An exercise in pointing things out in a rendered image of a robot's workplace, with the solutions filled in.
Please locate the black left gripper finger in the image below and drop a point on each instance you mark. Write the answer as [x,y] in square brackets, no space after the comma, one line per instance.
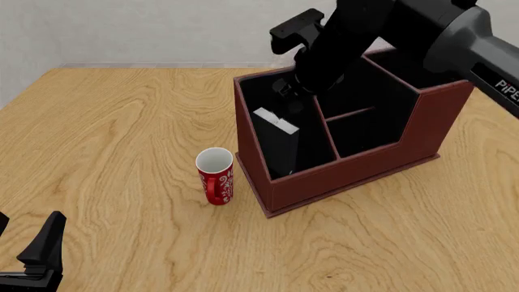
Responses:
[46,243]
[3,223]

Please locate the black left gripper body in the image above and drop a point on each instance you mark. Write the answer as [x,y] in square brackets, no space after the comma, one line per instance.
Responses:
[28,281]

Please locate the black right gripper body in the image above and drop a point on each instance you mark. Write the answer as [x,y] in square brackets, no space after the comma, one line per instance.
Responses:
[284,86]

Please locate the black book with white pages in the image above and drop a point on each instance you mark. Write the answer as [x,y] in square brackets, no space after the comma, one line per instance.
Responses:
[277,146]

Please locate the grey and black right robot arm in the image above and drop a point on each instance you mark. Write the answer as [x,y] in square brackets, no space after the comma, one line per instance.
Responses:
[458,33]

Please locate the red-brown desk caddy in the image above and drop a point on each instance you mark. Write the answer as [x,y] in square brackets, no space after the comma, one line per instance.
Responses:
[365,173]

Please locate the red mug with white pattern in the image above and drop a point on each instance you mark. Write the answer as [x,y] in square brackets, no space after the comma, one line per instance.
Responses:
[221,187]

